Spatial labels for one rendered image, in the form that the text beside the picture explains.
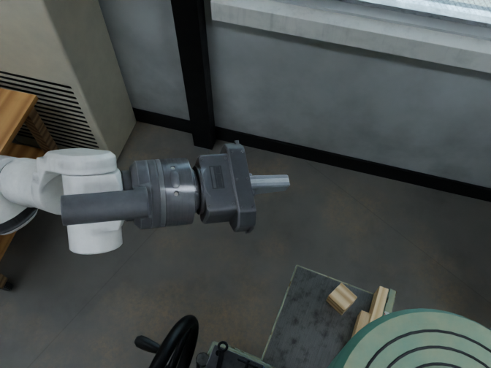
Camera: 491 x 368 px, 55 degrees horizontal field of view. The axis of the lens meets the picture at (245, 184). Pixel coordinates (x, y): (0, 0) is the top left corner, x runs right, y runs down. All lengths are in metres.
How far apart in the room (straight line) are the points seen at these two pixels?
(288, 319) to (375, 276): 1.09
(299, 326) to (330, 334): 0.06
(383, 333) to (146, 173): 0.33
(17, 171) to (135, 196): 0.24
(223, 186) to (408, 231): 1.65
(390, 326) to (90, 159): 0.37
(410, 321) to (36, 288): 1.88
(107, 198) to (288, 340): 0.57
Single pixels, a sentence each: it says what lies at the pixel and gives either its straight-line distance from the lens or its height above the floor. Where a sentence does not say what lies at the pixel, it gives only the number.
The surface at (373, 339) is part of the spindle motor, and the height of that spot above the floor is 1.50.
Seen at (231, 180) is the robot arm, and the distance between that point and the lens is 0.61.
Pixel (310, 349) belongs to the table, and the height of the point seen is 0.90.
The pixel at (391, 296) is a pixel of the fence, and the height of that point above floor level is 0.95.
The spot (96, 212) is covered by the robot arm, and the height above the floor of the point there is 1.42.
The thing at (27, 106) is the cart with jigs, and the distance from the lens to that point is 1.95.
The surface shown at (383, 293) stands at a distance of 1.01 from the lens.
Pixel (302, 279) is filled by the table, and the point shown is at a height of 0.90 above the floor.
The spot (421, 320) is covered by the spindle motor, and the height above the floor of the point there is 1.50.
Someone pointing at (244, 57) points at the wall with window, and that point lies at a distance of 1.88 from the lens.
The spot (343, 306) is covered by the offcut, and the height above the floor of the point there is 0.93.
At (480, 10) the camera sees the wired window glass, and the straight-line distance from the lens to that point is 1.73.
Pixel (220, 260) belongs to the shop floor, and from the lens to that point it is 2.02.
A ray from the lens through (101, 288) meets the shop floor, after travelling 2.06.
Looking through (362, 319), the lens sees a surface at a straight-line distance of 1.00.
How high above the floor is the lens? 1.88
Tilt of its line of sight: 59 degrees down
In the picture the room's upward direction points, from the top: straight up
